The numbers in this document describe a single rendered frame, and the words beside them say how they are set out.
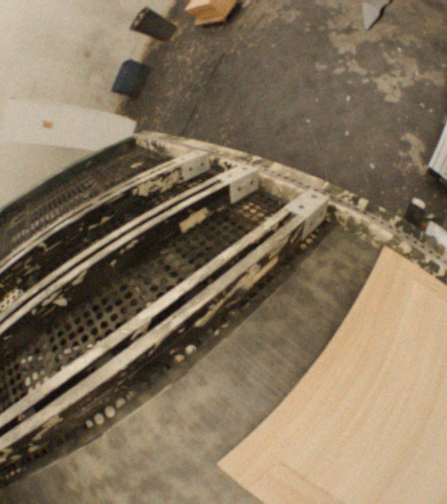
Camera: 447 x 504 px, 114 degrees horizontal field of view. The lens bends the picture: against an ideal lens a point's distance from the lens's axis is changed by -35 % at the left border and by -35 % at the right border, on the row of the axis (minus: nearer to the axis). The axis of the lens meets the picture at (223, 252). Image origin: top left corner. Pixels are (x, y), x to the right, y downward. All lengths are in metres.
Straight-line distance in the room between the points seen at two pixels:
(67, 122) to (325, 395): 3.60
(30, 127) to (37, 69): 1.66
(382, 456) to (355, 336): 0.22
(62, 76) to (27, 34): 1.21
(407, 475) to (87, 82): 5.24
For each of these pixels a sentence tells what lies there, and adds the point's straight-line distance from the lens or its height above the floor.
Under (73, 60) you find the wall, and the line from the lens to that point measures 4.93.
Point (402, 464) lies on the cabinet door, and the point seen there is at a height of 1.23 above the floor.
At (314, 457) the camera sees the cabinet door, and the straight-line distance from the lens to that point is 0.37.
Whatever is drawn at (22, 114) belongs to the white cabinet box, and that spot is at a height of 1.77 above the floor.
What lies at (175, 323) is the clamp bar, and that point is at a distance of 0.34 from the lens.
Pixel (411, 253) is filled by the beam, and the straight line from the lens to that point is 0.60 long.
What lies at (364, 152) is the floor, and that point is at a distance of 1.60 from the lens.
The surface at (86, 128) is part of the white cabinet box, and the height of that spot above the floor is 0.76.
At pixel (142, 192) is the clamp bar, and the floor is 1.14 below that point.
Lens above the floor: 1.50
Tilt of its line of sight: 50 degrees down
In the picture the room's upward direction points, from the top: 95 degrees counter-clockwise
